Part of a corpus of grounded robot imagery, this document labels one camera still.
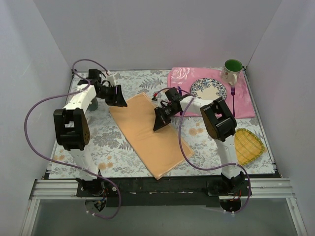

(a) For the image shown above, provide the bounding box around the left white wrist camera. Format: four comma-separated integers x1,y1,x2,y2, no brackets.
105,72,121,86

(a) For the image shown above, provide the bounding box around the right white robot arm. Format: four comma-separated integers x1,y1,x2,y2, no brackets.
153,87,246,196

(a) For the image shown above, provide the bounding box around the purple cable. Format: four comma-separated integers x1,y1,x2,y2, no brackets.
153,88,252,215
24,58,123,219

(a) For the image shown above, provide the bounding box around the purple fork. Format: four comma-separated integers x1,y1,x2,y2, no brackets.
231,85,235,117

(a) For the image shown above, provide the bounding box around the aluminium frame rail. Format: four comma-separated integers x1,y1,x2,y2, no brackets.
30,178,295,200

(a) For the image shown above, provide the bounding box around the purple knife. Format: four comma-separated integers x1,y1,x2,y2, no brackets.
178,86,183,116

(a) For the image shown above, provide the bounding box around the yellow bamboo mat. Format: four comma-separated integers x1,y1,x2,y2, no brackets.
234,128,265,166

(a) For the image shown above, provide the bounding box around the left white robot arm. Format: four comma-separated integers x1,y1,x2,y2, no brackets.
53,69,127,197

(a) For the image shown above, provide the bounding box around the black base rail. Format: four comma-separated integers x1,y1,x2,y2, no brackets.
76,176,249,207

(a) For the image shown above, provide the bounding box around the pink floral placemat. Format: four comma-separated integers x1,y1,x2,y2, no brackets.
167,67,255,119

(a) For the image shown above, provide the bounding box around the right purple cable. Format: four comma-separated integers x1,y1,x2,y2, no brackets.
153,88,252,215

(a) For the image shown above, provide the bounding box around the blue floral plate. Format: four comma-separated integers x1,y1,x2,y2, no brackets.
190,78,227,100

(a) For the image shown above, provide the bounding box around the orange satin napkin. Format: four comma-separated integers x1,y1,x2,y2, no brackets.
109,93,185,180

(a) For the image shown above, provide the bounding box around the grey mug white inside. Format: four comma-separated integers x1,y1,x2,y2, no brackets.
88,98,98,111

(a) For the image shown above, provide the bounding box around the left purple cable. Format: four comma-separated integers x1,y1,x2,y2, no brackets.
24,58,123,219

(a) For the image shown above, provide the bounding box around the floral mug green inside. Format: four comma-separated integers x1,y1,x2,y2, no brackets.
220,59,243,86

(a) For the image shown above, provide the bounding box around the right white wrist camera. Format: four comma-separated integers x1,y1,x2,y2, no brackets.
152,93,158,101

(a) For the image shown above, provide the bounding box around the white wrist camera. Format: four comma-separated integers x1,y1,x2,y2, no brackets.
152,93,158,101
105,72,121,86

